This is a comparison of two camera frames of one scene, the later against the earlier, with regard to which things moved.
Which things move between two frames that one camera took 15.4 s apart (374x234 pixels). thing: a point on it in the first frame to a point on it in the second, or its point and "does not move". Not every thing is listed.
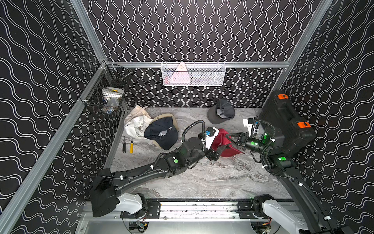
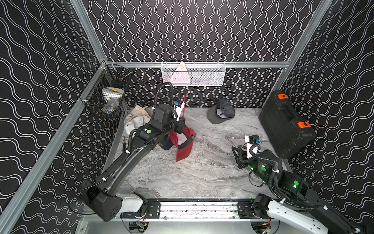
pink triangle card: [181, 75] does not move
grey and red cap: [222, 110] does not move
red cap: [221, 140] to [183, 141]
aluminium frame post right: [319, 13] does not move
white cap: [137, 126] does not move
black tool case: [279, 111] does not move
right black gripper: [242, 140] to [242, 157]
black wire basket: [106, 96] does not move
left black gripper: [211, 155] to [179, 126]
